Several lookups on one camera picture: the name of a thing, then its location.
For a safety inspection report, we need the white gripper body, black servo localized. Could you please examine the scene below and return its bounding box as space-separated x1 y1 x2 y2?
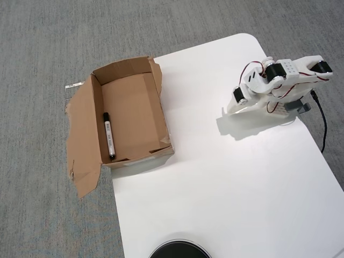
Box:
232 83 260 106

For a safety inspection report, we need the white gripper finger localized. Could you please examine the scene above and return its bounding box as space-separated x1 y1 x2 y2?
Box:
231 99 267 114
226 101 248 113

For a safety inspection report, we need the black and white marker pen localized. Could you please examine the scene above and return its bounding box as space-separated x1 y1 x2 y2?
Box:
103 112 117 160

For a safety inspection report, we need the open brown cardboard box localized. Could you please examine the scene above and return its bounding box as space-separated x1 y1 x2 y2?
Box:
64 55 176 199

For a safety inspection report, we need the grey table clamp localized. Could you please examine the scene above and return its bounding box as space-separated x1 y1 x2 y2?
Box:
285 100 312 116

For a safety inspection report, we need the black round disc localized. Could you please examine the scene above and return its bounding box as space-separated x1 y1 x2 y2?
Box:
148 239 212 258

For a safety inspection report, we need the black power cable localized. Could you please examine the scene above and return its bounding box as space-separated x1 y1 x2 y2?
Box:
310 90 328 154

